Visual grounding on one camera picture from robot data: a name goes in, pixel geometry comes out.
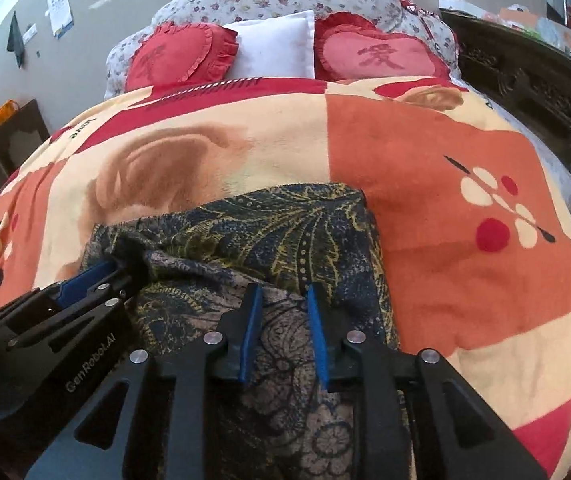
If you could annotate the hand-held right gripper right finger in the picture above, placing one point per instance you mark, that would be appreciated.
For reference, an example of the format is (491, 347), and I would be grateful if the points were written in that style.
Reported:
(318, 335)

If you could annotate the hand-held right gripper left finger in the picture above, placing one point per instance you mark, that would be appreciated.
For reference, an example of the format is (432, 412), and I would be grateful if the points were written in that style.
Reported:
(250, 330)

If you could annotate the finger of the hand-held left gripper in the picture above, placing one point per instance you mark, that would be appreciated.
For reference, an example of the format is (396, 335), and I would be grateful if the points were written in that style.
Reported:
(105, 297)
(82, 282)

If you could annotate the dark floral print shirt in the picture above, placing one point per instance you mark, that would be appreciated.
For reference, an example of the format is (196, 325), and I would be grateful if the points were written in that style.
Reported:
(275, 230)

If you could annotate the dark wooden cabinet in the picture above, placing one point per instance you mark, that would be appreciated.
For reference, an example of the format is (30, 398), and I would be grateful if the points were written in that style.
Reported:
(10, 160)

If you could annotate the orange bag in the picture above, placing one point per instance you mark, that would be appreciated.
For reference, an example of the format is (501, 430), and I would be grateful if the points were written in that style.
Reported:
(1, 115)

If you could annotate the red and orange printed blanket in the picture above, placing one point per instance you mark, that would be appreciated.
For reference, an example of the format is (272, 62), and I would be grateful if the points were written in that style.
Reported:
(415, 135)

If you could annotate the red heart pillow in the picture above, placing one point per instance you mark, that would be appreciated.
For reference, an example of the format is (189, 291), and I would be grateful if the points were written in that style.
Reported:
(380, 55)
(175, 55)

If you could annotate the dark hanging cloth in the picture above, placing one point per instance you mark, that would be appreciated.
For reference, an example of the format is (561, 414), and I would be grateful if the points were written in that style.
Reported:
(16, 37)

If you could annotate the white pillow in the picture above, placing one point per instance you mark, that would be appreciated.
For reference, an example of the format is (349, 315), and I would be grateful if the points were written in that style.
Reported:
(273, 45)

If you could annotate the dark carved wooden headboard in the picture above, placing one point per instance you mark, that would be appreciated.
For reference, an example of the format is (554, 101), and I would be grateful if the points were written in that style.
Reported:
(525, 75)

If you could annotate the orange box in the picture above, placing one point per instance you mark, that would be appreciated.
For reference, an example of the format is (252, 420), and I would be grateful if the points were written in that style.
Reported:
(518, 15)

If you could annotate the white wall sticker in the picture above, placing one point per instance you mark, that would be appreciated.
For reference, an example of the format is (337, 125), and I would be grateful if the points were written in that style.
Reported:
(30, 33)

